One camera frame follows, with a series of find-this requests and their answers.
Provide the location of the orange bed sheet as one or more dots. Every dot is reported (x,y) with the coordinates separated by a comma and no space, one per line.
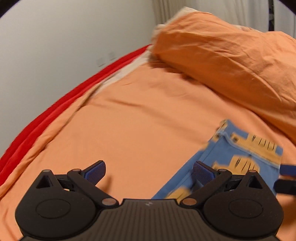
(143,122)

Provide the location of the white curtain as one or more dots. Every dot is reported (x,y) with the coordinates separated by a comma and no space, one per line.
(260,15)

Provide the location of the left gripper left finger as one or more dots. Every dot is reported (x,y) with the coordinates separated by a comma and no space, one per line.
(76,188)

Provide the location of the orange pillow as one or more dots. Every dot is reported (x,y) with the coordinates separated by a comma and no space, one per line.
(255,69)

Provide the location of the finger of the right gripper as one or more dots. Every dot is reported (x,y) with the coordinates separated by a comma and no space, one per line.
(283,186)
(287,170)

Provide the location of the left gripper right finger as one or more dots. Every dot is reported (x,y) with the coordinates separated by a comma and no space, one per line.
(223,187)

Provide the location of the red mattress cover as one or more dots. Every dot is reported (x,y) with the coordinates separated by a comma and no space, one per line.
(57,106)

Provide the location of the blue patterned child pants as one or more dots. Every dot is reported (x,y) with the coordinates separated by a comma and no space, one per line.
(232,149)

